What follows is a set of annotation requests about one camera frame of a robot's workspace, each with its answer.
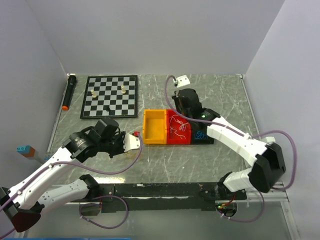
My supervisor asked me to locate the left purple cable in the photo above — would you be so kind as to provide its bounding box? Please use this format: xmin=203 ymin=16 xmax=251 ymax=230
xmin=0 ymin=134 xmax=145 ymax=238

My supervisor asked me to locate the purple cable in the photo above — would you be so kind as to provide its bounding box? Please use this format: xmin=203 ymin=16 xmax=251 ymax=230
xmin=0 ymin=134 xmax=145 ymax=238
xmin=165 ymin=75 xmax=298 ymax=223

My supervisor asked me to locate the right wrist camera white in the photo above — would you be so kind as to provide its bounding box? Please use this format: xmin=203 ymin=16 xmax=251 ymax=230
xmin=176 ymin=75 xmax=190 ymax=88

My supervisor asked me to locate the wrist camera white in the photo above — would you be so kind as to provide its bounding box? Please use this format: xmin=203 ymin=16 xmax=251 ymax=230
xmin=123 ymin=133 xmax=141 ymax=153
xmin=176 ymin=75 xmax=190 ymax=88

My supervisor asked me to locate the yellow plastic bin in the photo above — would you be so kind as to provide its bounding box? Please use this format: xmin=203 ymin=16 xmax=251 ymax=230
xmin=142 ymin=109 xmax=167 ymax=145

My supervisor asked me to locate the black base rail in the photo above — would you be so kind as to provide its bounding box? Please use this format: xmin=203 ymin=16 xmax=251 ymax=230
xmin=75 ymin=182 xmax=247 ymax=213

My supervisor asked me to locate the cream chess piece right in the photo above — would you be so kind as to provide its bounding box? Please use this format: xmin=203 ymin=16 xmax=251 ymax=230
xmin=120 ymin=85 xmax=126 ymax=94

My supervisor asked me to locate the black plastic bin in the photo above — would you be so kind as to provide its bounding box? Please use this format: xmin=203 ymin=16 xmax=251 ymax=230
xmin=190 ymin=121 xmax=215 ymax=145

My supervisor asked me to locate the black white chessboard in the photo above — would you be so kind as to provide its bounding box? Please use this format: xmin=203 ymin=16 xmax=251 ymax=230
xmin=80 ymin=75 xmax=138 ymax=120

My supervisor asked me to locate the cream chess piece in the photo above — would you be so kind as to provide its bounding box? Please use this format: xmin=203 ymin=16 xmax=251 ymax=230
xmin=120 ymin=85 xmax=126 ymax=94
xmin=90 ymin=89 xmax=97 ymax=98

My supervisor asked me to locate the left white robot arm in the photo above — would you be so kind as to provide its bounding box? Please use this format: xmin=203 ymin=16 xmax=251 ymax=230
xmin=0 ymin=117 xmax=126 ymax=233

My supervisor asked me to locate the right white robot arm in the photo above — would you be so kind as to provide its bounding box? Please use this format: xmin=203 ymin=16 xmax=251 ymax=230
xmin=172 ymin=88 xmax=286 ymax=200

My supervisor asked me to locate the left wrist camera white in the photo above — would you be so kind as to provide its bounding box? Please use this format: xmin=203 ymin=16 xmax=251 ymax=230
xmin=123 ymin=133 xmax=141 ymax=153

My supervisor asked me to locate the white cable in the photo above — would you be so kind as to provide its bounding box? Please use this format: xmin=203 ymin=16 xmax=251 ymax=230
xmin=168 ymin=114 xmax=190 ymax=141

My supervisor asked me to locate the white scanner device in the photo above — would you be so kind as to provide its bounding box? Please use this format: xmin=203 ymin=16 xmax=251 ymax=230
xmin=264 ymin=136 xmax=276 ymax=144

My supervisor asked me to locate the cream chess piece left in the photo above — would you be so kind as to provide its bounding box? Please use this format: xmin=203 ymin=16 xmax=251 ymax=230
xmin=90 ymin=89 xmax=97 ymax=98

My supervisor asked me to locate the red plastic bin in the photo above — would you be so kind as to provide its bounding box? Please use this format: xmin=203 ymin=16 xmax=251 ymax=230
xmin=166 ymin=109 xmax=192 ymax=145

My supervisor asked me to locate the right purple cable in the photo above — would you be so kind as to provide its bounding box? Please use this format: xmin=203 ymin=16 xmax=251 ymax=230
xmin=165 ymin=75 xmax=298 ymax=223

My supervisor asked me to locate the blue brown toy block stick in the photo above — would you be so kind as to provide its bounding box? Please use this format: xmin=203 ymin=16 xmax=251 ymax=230
xmin=16 ymin=145 xmax=46 ymax=164

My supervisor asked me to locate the black marker orange cap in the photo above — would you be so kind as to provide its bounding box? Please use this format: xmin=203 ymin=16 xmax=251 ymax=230
xmin=61 ymin=75 xmax=77 ymax=111

